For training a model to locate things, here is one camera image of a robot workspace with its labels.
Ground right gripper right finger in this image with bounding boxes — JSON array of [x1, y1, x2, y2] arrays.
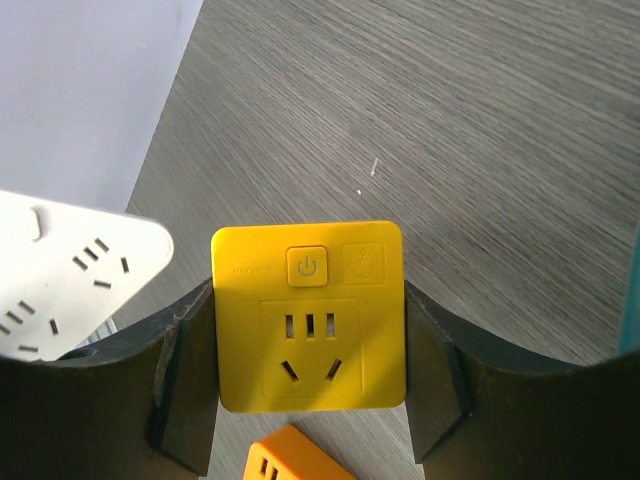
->
[[405, 284, 639, 479]]

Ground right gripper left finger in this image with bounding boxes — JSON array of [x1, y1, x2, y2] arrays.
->
[[1, 281, 219, 479]]

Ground orange power strip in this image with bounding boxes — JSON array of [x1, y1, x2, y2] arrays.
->
[[243, 425, 355, 480]]

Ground white square power socket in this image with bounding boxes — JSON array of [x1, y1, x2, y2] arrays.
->
[[1, 191, 174, 362]]

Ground yellow cube plug adapter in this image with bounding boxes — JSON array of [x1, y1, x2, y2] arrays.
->
[[211, 220, 407, 413]]

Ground teal plastic tray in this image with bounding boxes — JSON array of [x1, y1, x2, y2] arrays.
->
[[617, 245, 640, 355]]

